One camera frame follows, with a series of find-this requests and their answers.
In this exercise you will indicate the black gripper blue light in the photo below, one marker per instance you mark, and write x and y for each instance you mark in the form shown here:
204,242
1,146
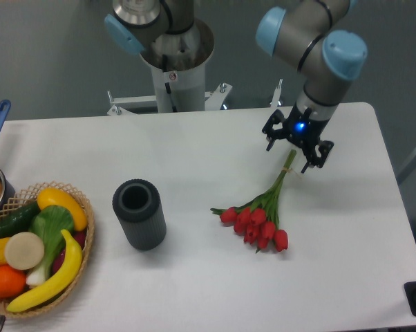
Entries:
303,132

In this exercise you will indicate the red tulip bouquet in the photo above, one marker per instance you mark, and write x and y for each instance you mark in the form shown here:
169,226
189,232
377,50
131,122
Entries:
258,220

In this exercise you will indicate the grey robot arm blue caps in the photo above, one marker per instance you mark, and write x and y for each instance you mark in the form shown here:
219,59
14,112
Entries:
305,38

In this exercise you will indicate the dark grey ribbed vase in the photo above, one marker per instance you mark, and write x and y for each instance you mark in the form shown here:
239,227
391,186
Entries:
138,207

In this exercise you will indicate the green bok choy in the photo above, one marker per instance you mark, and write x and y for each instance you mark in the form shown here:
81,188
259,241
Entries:
47,225

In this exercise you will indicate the woven wicker basket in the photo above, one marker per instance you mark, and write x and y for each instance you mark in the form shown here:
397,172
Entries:
27,196

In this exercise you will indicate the yellow banana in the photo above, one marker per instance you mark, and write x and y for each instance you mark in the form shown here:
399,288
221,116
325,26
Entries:
56,283

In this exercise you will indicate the green cucumber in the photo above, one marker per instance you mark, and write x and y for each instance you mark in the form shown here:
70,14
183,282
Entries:
18,220

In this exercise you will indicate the beige round disc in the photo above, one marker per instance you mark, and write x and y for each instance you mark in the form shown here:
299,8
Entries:
24,251

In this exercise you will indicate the orange fruit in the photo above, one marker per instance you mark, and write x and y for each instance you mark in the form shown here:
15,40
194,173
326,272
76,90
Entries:
12,282

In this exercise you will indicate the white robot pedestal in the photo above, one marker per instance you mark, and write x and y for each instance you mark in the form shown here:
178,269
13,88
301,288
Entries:
177,63

